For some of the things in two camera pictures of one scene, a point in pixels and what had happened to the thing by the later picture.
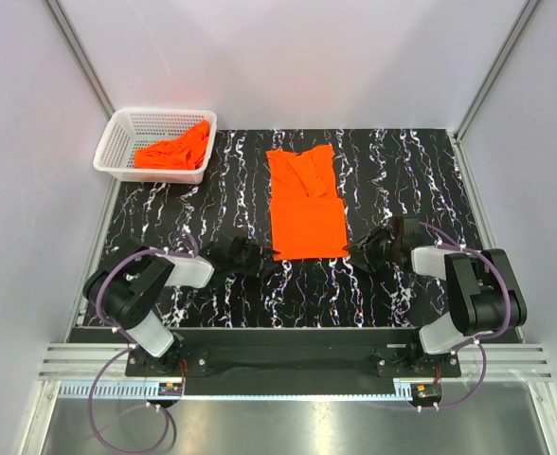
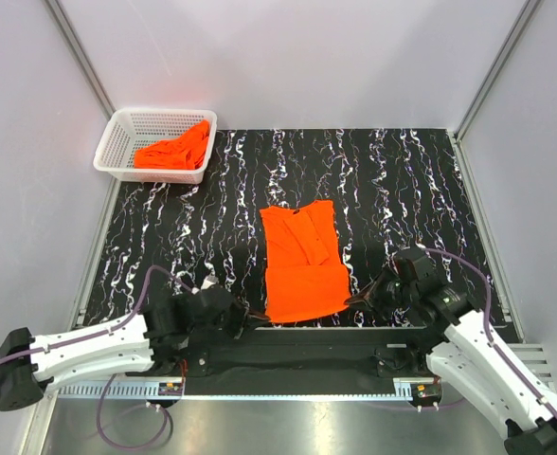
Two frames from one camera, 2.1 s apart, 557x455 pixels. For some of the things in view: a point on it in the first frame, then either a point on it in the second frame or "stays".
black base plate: (292, 361) stays
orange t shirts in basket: (187, 152) stays
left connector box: (170, 389) stays
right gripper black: (368, 261) to (371, 297)
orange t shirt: (307, 215) to (305, 275)
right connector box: (425, 391) stays
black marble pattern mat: (384, 174) stays
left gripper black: (257, 254) to (241, 314)
